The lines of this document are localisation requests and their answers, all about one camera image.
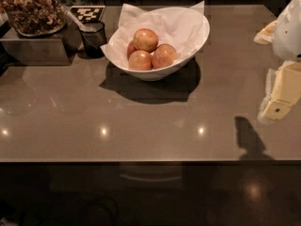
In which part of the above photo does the black mesh cup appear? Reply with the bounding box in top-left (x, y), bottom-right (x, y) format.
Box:
top-left (79, 21), bottom-right (107, 58)

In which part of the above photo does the white bowl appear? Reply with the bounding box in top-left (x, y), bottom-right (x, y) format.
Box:
top-left (103, 6), bottom-right (211, 82)

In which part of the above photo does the glass jar of snacks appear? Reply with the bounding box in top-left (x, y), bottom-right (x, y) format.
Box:
top-left (0, 0), bottom-right (66, 37)

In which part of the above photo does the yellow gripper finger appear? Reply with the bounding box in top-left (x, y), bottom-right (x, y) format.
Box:
top-left (258, 61), bottom-right (301, 124)
top-left (254, 21), bottom-right (277, 45)

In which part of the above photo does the white utensil in cup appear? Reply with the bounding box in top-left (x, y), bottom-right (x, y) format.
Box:
top-left (61, 5), bottom-right (86, 31)

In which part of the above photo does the black white marker card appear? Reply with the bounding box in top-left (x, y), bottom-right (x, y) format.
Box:
top-left (70, 6), bottom-right (105, 23)

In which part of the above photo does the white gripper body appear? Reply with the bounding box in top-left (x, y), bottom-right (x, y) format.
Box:
top-left (272, 0), bottom-right (301, 61)

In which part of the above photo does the red-yellow apple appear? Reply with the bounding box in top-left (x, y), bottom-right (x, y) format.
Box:
top-left (133, 28), bottom-right (159, 53)
top-left (152, 44), bottom-right (178, 70)
top-left (129, 50), bottom-right (152, 71)

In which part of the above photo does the hidden back red apple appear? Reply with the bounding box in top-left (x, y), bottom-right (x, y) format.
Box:
top-left (127, 41), bottom-right (136, 58)

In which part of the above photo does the white paper liner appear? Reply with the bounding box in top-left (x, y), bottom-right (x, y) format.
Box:
top-left (100, 1), bottom-right (209, 68)

